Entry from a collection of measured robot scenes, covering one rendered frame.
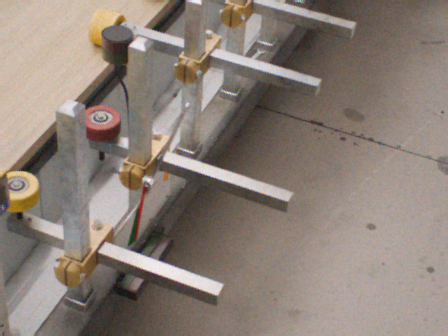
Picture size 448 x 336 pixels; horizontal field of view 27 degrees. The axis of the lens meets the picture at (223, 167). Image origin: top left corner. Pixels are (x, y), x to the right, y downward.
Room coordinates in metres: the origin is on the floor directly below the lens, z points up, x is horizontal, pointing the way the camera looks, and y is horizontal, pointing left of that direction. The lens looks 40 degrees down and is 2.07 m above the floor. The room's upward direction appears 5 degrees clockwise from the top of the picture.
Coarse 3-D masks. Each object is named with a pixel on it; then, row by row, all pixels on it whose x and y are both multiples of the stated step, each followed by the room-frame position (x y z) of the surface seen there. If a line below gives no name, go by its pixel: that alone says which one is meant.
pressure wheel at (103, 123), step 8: (88, 112) 1.50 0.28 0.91; (96, 112) 1.51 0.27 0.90; (104, 112) 1.51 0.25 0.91; (112, 112) 1.51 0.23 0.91; (88, 120) 1.48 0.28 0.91; (96, 120) 1.48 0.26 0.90; (104, 120) 1.49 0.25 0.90; (112, 120) 1.48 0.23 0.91; (120, 120) 1.49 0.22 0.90; (88, 128) 1.46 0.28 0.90; (96, 128) 1.46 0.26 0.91; (104, 128) 1.46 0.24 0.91; (112, 128) 1.46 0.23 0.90; (120, 128) 1.49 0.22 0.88; (88, 136) 1.46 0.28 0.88; (96, 136) 1.45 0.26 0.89; (104, 136) 1.45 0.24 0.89; (112, 136) 1.46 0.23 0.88; (104, 152) 1.49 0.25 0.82
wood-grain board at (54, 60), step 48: (0, 0) 1.91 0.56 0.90; (48, 0) 1.93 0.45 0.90; (96, 0) 1.95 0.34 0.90; (144, 0) 1.97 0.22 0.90; (0, 48) 1.72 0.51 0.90; (48, 48) 1.73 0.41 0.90; (96, 48) 1.75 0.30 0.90; (0, 96) 1.54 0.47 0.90; (48, 96) 1.55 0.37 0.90; (0, 144) 1.39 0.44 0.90
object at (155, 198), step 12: (156, 180) 1.44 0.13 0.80; (168, 180) 1.49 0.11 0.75; (156, 192) 1.44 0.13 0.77; (168, 192) 1.49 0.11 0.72; (144, 204) 1.38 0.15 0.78; (156, 204) 1.44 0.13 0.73; (132, 216) 1.33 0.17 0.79; (144, 216) 1.38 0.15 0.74; (120, 228) 1.29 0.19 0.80; (144, 228) 1.38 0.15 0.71; (120, 240) 1.29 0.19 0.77
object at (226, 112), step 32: (288, 0) 2.36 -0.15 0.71; (320, 0) 2.44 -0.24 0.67; (288, 32) 2.20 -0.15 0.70; (224, 96) 1.87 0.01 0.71; (256, 96) 1.95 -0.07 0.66; (224, 128) 1.76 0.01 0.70; (192, 192) 1.58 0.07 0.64; (160, 224) 1.42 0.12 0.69; (96, 288) 1.22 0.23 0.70; (64, 320) 1.13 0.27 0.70; (96, 320) 1.16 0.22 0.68
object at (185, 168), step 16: (96, 144) 1.48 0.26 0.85; (112, 144) 1.47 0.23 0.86; (128, 144) 1.47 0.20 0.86; (176, 160) 1.43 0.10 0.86; (192, 160) 1.44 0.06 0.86; (192, 176) 1.41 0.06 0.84; (208, 176) 1.39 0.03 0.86; (224, 176) 1.40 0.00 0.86; (240, 176) 1.40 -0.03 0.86; (240, 192) 1.37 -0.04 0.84; (256, 192) 1.36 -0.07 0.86; (272, 192) 1.36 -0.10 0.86; (288, 192) 1.36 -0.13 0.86; (288, 208) 1.35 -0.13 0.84
